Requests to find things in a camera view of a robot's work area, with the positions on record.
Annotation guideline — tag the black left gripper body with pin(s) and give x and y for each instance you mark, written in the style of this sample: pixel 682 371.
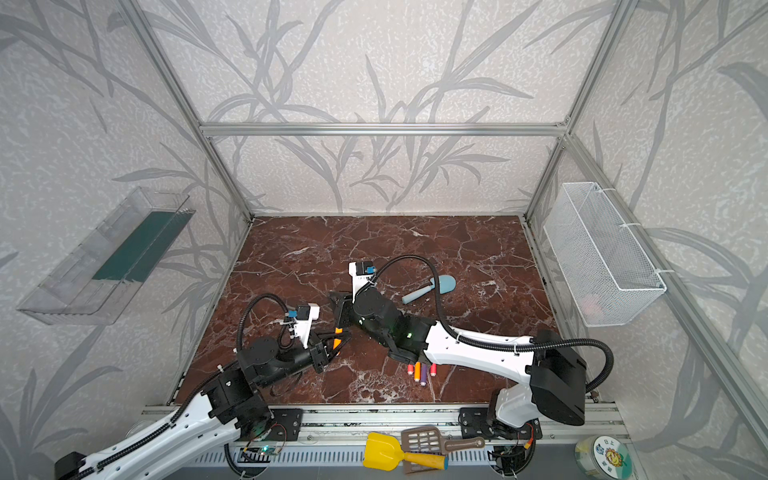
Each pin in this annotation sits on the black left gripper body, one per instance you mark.
pixel 321 354

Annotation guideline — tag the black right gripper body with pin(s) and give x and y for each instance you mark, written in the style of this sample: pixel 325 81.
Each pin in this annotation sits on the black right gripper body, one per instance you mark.
pixel 351 305

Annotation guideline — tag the aluminium cage frame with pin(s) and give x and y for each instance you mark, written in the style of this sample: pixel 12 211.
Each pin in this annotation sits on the aluminium cage frame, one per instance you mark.
pixel 742 391

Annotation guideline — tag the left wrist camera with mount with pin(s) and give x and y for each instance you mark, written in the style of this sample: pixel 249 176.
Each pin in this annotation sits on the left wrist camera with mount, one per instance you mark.
pixel 299 322

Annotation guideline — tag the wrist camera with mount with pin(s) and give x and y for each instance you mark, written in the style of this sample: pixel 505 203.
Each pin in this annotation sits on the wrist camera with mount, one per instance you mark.
pixel 361 273
pixel 299 322

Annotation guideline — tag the light blue toy shovel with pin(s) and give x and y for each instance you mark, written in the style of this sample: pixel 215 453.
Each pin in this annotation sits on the light blue toy shovel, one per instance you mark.
pixel 447 284

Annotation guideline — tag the yellow toy shovel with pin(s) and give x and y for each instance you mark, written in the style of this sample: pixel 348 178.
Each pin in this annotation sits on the yellow toy shovel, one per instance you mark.
pixel 384 452

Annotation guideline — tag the white wire mesh basket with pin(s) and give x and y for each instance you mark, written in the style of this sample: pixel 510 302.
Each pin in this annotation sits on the white wire mesh basket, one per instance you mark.
pixel 609 275

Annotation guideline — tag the brown toy spatula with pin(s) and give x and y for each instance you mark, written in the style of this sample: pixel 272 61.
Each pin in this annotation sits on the brown toy spatula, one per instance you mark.
pixel 429 439

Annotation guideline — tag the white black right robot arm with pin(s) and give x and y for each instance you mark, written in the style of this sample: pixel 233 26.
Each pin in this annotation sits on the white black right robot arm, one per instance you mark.
pixel 549 375

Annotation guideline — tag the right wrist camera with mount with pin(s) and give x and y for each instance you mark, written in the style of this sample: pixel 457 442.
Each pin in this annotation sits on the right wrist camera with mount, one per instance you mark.
pixel 361 273

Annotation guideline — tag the clear plastic wall tray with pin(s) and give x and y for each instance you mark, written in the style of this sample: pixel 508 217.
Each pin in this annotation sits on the clear plastic wall tray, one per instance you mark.
pixel 94 284

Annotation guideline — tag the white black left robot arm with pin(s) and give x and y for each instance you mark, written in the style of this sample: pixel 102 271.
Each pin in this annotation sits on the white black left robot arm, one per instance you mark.
pixel 225 407

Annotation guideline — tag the green circuit board with wires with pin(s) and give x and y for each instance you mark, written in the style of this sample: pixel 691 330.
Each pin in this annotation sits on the green circuit board with wires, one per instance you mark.
pixel 254 454

